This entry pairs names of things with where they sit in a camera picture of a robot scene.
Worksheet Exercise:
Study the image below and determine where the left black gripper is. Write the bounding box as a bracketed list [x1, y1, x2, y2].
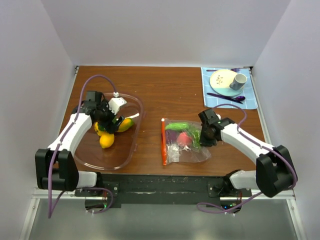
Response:
[96, 99, 124, 134]

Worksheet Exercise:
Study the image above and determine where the orange fake fruit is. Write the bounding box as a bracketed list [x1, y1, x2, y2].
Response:
[116, 117, 135, 133]

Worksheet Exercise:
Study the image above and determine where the yellow fake lemon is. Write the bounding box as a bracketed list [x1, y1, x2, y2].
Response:
[99, 133, 115, 149]

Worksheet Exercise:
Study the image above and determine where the clear zip top bag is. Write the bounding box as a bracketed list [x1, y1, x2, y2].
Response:
[161, 118, 212, 166]

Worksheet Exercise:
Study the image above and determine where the purple fake onion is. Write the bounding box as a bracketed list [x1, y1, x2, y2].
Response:
[165, 129, 180, 145]

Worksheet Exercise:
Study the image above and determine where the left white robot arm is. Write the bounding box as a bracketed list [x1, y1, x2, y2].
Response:
[35, 91, 127, 196]

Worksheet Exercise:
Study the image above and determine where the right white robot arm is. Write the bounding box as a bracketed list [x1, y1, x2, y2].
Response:
[198, 108, 298, 198]

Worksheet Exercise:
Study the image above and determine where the pink fake peach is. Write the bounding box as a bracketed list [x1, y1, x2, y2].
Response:
[176, 132, 193, 147]

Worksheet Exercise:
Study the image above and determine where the clear plastic bowl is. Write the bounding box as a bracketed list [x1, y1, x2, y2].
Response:
[74, 93, 145, 172]

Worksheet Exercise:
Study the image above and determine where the purple spoon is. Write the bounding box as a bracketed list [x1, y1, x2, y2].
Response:
[225, 96, 246, 103]

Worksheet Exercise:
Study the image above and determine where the cream floral plate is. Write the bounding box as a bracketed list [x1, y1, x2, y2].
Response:
[209, 69, 243, 97]

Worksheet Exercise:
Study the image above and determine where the blue checkered cloth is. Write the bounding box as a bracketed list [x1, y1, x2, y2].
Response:
[200, 67, 258, 110]

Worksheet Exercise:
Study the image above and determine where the grey white mug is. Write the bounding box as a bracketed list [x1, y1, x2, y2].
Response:
[229, 73, 247, 91]

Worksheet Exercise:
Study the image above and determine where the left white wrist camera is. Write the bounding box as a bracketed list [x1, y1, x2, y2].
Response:
[108, 97, 127, 115]

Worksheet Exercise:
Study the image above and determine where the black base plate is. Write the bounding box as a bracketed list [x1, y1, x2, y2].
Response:
[75, 173, 252, 208]

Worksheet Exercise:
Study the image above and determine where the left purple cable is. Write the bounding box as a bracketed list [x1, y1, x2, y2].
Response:
[47, 73, 120, 219]

